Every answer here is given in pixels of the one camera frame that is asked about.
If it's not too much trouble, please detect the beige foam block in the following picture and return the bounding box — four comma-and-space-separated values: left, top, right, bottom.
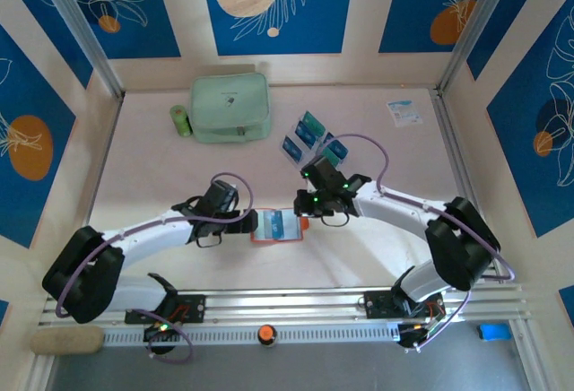
30, 326, 105, 356

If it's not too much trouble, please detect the aluminium side rail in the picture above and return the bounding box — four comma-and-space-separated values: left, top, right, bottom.
65, 94, 125, 294
430, 88, 506, 285

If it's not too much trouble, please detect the green cylindrical roll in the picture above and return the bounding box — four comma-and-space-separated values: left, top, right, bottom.
169, 103, 194, 138

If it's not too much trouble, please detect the orange card holder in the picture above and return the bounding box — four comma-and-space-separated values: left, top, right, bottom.
249, 206, 309, 244

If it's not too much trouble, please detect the mint green zip pouch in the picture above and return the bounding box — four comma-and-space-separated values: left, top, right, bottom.
190, 72, 273, 144

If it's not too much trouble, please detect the teal credit card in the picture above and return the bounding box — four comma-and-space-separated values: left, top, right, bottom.
318, 146, 344, 169
300, 110, 327, 135

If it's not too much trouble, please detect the white and blue paper packet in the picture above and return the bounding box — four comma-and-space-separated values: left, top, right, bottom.
386, 99, 423, 127

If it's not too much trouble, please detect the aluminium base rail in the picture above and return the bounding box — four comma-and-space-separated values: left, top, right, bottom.
38, 283, 533, 326

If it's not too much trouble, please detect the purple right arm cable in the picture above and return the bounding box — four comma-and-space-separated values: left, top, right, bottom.
318, 134, 516, 354

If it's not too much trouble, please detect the slotted grey cable duct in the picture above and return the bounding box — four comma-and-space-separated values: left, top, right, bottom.
101, 322, 401, 345

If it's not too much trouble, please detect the small blue block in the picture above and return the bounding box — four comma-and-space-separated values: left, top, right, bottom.
477, 322, 512, 343

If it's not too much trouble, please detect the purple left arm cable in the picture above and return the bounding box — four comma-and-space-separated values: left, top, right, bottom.
54, 172, 257, 365

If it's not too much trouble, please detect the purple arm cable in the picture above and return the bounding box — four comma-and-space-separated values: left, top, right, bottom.
54, 172, 257, 365
318, 134, 516, 354

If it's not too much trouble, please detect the aluminium frame post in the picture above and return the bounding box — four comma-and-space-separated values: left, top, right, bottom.
31, 0, 126, 101
435, 0, 524, 96

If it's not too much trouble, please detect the blue credit card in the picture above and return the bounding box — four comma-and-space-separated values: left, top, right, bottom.
262, 209, 289, 239
323, 132, 350, 160
293, 121, 321, 146
279, 135, 305, 162

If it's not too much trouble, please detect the black arm base electronics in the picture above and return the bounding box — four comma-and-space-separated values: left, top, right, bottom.
396, 321, 434, 352
142, 321, 181, 357

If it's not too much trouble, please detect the orange push button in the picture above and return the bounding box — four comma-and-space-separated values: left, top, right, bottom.
256, 323, 280, 349

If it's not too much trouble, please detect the clear acrylic card stand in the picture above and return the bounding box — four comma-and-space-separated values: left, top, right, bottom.
278, 110, 352, 172

